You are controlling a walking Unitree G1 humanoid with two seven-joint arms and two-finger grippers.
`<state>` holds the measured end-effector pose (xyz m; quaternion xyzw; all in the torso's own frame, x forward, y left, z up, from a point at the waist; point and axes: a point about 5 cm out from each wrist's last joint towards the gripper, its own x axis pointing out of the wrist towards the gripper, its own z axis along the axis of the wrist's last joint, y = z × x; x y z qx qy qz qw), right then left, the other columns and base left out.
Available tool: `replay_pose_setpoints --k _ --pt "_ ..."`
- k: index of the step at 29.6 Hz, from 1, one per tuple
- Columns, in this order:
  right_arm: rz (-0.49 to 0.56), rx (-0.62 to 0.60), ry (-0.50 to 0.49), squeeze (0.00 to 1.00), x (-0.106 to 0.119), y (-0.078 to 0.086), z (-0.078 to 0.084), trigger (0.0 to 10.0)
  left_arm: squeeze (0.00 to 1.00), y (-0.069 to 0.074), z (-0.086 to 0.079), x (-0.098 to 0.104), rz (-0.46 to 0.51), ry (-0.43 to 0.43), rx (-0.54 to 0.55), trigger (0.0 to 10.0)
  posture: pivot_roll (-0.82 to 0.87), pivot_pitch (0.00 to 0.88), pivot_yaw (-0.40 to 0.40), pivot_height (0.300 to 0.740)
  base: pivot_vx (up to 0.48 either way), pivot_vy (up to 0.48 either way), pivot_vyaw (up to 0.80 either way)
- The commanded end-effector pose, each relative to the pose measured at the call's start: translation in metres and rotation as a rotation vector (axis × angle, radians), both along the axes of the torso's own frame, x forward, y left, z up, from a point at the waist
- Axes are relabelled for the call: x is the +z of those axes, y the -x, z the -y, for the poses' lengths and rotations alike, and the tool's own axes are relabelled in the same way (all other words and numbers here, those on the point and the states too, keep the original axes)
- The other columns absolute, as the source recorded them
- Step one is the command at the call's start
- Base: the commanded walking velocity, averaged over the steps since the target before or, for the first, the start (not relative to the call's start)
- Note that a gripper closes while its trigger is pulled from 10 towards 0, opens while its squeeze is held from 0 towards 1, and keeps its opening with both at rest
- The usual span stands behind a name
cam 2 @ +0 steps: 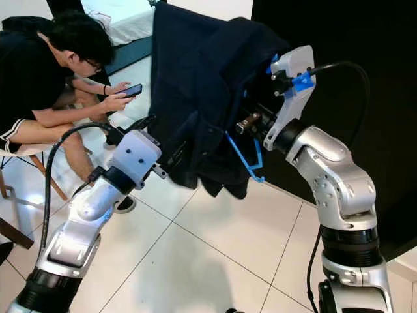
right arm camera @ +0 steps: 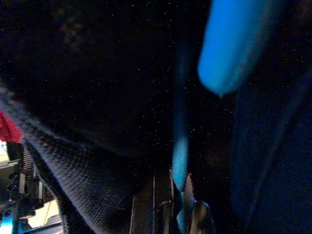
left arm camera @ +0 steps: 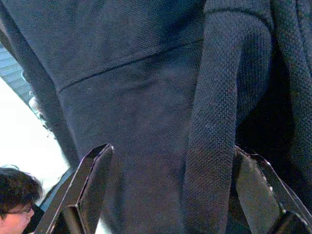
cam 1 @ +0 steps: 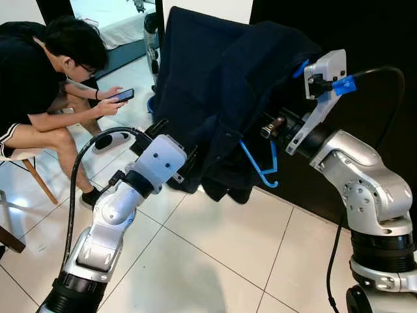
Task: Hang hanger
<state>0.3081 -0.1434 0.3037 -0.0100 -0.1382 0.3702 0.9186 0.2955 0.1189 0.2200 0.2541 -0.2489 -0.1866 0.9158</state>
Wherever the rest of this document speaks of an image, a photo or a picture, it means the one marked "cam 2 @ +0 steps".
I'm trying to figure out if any blue plastic hanger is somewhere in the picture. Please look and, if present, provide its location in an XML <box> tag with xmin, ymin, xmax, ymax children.
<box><xmin>225</xmin><ymin>53</ymin><xmax>280</xmax><ymax>184</ymax></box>

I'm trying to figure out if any navy pique shirt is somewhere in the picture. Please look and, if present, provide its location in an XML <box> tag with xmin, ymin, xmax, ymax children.
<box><xmin>149</xmin><ymin>0</ymin><xmax>292</xmax><ymax>200</ymax></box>

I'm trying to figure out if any blue smartphone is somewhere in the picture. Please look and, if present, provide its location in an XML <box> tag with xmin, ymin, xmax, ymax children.
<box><xmin>116</xmin><ymin>83</ymin><xmax>144</xmax><ymax>98</ymax></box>

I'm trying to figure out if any bed with white bedding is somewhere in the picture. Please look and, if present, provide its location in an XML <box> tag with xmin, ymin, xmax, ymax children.
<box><xmin>81</xmin><ymin>0</ymin><xmax>158</xmax><ymax>46</ymax></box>

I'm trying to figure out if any white chair with wooden legs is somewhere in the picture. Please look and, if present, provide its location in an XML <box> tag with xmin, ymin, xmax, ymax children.
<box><xmin>0</xmin><ymin>139</ymin><xmax>69</xmax><ymax>203</ymax></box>

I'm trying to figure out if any person in black shirt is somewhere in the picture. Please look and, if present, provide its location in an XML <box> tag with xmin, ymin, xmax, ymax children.
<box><xmin>0</xmin><ymin>10</ymin><xmax>144</xmax><ymax>213</ymax></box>

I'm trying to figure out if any dark wooden table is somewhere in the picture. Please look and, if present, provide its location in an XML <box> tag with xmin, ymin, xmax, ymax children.
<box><xmin>0</xmin><ymin>215</ymin><xmax>35</xmax><ymax>250</ymax></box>

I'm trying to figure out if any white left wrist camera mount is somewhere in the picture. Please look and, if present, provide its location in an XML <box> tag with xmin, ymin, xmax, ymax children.
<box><xmin>112</xmin><ymin>129</ymin><xmax>164</xmax><ymax>191</ymax></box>

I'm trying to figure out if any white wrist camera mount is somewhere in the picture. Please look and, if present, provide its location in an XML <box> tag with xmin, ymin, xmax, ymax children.
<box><xmin>263</xmin><ymin>44</ymin><xmax>315</xmax><ymax>152</ymax></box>
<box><xmin>112</xmin><ymin>129</ymin><xmax>164</xmax><ymax>191</ymax></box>

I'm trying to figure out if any blue cable clip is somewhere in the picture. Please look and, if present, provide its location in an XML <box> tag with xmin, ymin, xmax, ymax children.
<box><xmin>291</xmin><ymin>70</ymin><xmax>315</xmax><ymax>93</ymax></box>

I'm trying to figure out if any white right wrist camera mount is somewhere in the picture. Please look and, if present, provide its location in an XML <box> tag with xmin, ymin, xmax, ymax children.
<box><xmin>263</xmin><ymin>44</ymin><xmax>315</xmax><ymax>152</ymax></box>

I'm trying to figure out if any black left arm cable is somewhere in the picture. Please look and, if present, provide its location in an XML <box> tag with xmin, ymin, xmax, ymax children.
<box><xmin>39</xmin><ymin>122</ymin><xmax>115</xmax><ymax>261</ymax></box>

